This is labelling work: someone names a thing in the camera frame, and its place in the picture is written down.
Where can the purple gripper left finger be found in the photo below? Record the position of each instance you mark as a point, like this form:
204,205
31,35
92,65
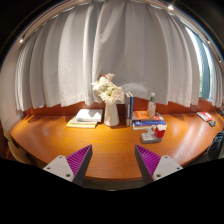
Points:
72,167

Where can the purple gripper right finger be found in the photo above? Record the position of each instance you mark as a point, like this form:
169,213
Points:
152,166

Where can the red charger plug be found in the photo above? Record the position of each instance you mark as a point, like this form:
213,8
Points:
160,131

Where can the grey power strip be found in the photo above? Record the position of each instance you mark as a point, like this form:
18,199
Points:
149,137

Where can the yellow book under stack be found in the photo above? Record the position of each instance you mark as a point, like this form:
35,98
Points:
81,124

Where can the blue flat book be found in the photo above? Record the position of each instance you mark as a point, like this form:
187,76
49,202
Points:
140,125

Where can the orange flat book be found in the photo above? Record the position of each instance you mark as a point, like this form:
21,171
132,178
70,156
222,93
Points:
144,115

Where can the yellow chair left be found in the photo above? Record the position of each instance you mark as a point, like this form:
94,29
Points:
16,152

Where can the white book on stack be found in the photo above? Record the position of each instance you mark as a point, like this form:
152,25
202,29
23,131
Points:
90,115

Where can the clear plastic bottle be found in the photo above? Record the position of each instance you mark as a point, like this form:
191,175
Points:
152,105

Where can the dark chair right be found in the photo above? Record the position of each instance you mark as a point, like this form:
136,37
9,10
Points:
214,149

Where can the white ceramic vase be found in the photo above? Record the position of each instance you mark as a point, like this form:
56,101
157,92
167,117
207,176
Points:
111,117

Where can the upright blue book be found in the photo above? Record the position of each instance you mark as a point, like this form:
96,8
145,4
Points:
131,108

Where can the red notebook on right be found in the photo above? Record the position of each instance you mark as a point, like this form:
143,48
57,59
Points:
205,116

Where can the small dark object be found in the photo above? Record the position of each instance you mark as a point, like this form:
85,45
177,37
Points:
212,123

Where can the upright grey book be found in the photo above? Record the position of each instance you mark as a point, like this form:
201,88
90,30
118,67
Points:
127,109

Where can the white flower bouquet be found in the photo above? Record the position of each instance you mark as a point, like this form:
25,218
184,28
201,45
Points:
107,90

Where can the white curtain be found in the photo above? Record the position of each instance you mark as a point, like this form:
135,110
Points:
149,51

